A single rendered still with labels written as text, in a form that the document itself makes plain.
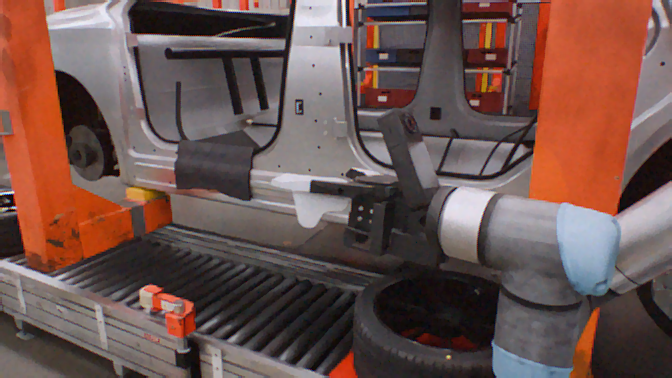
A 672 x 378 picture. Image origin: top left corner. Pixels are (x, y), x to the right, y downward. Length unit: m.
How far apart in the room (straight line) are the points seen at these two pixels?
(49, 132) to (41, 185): 0.21
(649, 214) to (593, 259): 0.14
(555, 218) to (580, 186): 0.56
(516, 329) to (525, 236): 0.09
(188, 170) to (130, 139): 0.42
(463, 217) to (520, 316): 0.11
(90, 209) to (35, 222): 0.24
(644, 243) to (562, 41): 0.52
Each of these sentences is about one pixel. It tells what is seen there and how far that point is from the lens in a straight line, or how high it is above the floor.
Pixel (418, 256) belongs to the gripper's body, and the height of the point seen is 1.18.
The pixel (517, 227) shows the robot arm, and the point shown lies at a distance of 0.45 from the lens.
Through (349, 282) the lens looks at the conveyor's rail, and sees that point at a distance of 2.35.
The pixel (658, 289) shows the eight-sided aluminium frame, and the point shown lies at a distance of 1.56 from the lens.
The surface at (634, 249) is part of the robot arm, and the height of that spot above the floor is 1.19.
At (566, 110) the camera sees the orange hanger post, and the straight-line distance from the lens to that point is 0.99.
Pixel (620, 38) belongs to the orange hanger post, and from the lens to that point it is 0.99.
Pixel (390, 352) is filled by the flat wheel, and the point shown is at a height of 0.49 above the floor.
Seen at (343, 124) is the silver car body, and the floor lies 1.14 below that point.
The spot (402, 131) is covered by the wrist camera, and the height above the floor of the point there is 1.31.
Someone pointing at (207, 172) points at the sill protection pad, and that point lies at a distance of 2.12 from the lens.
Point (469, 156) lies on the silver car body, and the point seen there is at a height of 0.90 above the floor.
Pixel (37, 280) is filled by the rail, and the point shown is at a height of 0.39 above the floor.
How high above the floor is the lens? 1.39
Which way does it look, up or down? 16 degrees down
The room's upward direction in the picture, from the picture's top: straight up
